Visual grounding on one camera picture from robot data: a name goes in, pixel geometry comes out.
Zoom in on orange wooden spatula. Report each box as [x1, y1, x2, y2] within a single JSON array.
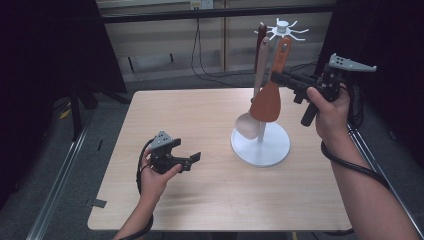
[[249, 36, 292, 123]]

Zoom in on thin black floor cable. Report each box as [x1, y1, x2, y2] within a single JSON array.
[[190, 18, 235, 88]]

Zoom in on black stand legs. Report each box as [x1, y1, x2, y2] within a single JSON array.
[[68, 83, 131, 143]]

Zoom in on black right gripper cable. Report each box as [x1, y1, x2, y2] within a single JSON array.
[[320, 83, 391, 192]]

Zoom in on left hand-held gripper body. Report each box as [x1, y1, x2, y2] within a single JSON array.
[[148, 130, 193, 175]]

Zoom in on white utensil rack stand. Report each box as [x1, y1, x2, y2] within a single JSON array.
[[230, 18, 310, 168]]

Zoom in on person's right hand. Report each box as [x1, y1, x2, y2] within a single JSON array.
[[305, 84, 352, 148]]

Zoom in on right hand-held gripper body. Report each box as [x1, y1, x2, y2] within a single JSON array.
[[293, 53, 378, 128]]

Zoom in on beige wooden spoon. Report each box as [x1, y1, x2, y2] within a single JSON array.
[[234, 36, 270, 140]]

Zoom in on white wall socket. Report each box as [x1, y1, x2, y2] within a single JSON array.
[[189, 0, 214, 10]]

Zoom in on grey tape piece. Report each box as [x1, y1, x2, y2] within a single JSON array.
[[84, 197, 108, 209]]

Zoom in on person's left hand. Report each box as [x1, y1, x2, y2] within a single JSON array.
[[139, 149, 184, 203]]

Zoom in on metal floor rail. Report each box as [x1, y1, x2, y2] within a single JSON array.
[[26, 109, 98, 240], [346, 123, 424, 240]]

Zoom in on black horizontal bar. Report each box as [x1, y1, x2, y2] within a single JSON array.
[[99, 4, 338, 24]]

